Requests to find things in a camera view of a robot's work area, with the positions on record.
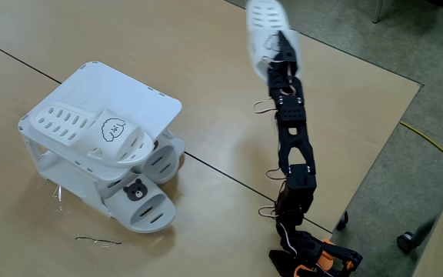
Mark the white dog-print slipper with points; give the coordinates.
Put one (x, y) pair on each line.
(252, 42)
(129, 138)

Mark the grey bear-print slipper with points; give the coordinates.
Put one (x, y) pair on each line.
(121, 207)
(177, 154)

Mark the white two-shelf shoe rack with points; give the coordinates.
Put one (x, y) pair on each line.
(129, 92)

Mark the metal chair leg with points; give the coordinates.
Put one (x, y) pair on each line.
(377, 11)

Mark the black table caster wheel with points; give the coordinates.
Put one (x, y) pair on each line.
(342, 222)

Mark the orange table clamp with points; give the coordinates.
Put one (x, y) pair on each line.
(325, 259)

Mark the black chair caster wheel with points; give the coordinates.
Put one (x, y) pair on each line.
(406, 242)

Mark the long clear tape strip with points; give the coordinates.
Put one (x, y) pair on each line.
(98, 241)

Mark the crumpled clear tape piece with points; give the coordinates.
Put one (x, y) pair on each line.
(58, 193)

